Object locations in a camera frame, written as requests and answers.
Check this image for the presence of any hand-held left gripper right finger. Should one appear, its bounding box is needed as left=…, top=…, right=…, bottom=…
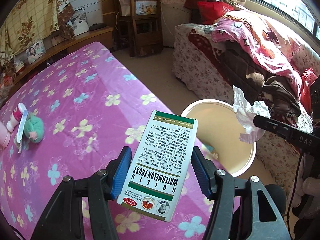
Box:
left=191, top=146, right=290, bottom=240

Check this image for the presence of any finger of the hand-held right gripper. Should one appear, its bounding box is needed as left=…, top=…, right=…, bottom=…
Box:
left=253, top=115, right=314, bottom=153

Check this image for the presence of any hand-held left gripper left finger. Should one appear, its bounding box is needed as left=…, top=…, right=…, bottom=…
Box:
left=30, top=146, right=132, bottom=240

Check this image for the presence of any white tissue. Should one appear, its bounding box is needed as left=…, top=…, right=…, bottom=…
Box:
left=232, top=85, right=272, bottom=144

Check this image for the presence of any white green medicine box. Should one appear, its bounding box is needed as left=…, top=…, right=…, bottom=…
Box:
left=116, top=110, right=199, bottom=222

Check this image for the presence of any cream round bin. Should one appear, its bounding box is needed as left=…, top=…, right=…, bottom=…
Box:
left=180, top=99, right=257, bottom=177

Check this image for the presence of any person's right forearm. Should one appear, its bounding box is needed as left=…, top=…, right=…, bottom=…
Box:
left=287, top=177, right=320, bottom=228

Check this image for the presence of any pink floral bedsheet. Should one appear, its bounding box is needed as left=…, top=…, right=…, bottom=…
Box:
left=0, top=42, right=240, bottom=240

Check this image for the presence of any dark brown clothing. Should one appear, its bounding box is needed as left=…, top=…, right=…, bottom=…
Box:
left=220, top=47, right=300, bottom=115

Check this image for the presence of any green knitted toy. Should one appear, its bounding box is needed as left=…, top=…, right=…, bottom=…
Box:
left=24, top=112, right=45, bottom=144

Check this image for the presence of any pink printed blanket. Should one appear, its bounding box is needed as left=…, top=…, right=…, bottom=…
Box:
left=211, top=10, right=310, bottom=85

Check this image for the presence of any long white green carton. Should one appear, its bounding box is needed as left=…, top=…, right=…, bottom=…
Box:
left=17, top=110, right=28, bottom=153

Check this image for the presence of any floral covered sofa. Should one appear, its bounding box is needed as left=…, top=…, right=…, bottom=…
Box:
left=173, top=10, right=320, bottom=180

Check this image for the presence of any small white bottle pink label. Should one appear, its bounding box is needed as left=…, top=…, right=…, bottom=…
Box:
left=6, top=103, right=27, bottom=132

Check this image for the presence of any dark wooden chair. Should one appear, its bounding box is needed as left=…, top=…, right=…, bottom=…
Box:
left=112, top=0, right=164, bottom=57

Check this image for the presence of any red bag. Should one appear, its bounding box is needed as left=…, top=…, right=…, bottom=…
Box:
left=197, top=1, right=234, bottom=25

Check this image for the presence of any wooden cabinet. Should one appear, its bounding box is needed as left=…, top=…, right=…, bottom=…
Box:
left=0, top=26, right=114, bottom=98

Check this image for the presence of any framed photo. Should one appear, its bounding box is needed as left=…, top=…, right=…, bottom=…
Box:
left=26, top=40, right=47, bottom=64

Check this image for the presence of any white bag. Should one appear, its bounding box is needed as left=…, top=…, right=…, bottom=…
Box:
left=66, top=12, right=89, bottom=36

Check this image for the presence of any floral yellow curtain cloth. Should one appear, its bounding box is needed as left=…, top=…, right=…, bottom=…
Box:
left=0, top=0, right=75, bottom=55

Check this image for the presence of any black cable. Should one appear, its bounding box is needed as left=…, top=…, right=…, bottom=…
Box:
left=287, top=152, right=304, bottom=220

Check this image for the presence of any pink bottle with wire clasp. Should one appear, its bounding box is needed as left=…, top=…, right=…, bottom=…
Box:
left=0, top=121, right=12, bottom=148

